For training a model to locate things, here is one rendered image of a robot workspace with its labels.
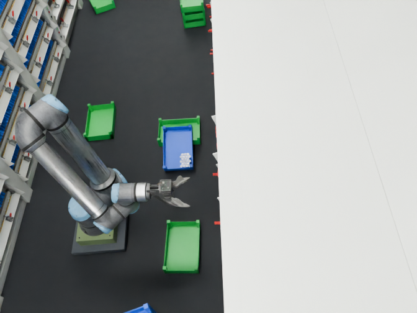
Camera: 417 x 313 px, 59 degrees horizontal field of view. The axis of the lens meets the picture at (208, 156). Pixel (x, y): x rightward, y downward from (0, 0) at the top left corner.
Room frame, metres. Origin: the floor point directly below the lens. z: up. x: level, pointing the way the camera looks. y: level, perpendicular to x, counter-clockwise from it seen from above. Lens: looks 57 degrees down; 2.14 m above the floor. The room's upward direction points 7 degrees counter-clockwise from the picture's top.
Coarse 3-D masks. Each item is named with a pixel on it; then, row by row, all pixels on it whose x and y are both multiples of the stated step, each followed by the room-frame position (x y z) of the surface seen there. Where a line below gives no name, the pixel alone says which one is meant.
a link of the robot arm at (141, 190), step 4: (140, 184) 0.85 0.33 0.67; (144, 184) 0.85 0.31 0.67; (136, 188) 0.83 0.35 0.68; (140, 188) 0.83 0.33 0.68; (144, 188) 0.83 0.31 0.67; (136, 192) 0.82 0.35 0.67; (140, 192) 0.82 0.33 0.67; (144, 192) 0.81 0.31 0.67; (140, 196) 0.80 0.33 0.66; (144, 196) 0.80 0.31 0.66; (140, 200) 0.79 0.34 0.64; (144, 200) 0.79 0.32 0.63
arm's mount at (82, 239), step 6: (78, 228) 0.92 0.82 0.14; (114, 228) 0.90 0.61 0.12; (78, 234) 0.88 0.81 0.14; (84, 234) 0.88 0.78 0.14; (102, 234) 0.86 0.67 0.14; (108, 234) 0.86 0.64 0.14; (114, 234) 0.86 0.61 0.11; (78, 240) 0.84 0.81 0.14; (84, 240) 0.84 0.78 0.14; (90, 240) 0.84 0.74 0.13; (96, 240) 0.83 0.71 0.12; (102, 240) 0.83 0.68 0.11; (108, 240) 0.83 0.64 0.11; (114, 240) 0.83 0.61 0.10
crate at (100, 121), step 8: (88, 104) 1.95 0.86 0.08; (104, 104) 1.96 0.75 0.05; (112, 104) 1.94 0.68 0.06; (88, 112) 1.90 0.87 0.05; (96, 112) 1.93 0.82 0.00; (104, 112) 1.92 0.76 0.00; (112, 112) 1.91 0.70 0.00; (88, 120) 1.84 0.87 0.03; (96, 120) 1.85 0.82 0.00; (104, 120) 1.84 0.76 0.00; (112, 120) 1.79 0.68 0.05; (88, 128) 1.78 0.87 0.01; (96, 128) 1.78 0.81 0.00; (104, 128) 1.77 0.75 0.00; (112, 128) 1.72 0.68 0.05; (88, 136) 1.71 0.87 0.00; (96, 136) 1.66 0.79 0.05; (104, 136) 1.66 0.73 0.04; (112, 136) 1.66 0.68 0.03
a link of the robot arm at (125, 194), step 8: (120, 184) 0.87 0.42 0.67; (128, 184) 0.86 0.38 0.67; (136, 184) 0.86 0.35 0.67; (112, 192) 0.83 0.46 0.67; (120, 192) 0.83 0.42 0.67; (128, 192) 0.82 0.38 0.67; (112, 200) 0.81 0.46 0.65; (120, 200) 0.80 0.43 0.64; (128, 200) 0.80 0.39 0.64; (136, 200) 0.79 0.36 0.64
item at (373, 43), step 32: (352, 0) 0.56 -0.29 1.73; (384, 0) 0.55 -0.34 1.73; (416, 0) 0.54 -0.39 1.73; (352, 32) 0.47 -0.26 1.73; (384, 32) 0.47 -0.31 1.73; (416, 32) 0.46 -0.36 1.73; (352, 64) 0.40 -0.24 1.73; (384, 64) 0.40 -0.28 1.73; (416, 64) 0.39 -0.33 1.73; (384, 96) 0.33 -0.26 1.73; (416, 96) 0.33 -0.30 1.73; (384, 128) 0.28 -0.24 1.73; (416, 128) 0.27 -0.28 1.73; (384, 160) 0.23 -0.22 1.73; (416, 160) 0.22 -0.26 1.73; (416, 192) 0.18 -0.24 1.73; (416, 224) 0.14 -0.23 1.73; (416, 256) 0.11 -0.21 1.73; (416, 288) 0.07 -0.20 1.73
